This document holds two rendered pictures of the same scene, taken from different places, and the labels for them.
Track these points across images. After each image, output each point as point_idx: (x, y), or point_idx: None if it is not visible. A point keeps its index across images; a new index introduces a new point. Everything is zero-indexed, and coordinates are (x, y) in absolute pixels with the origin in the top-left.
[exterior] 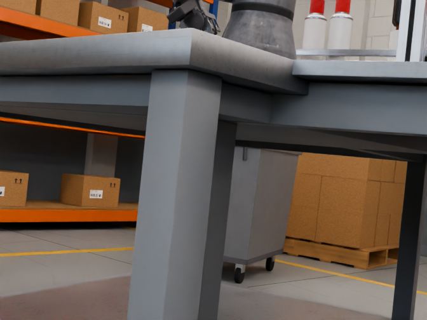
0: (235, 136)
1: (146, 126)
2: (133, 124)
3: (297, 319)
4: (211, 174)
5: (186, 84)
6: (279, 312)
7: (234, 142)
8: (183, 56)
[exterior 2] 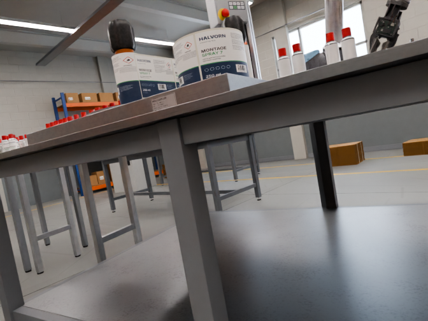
0: (313, 125)
1: None
2: (383, 109)
3: (348, 306)
4: (310, 134)
5: None
6: (379, 319)
7: (313, 127)
8: None
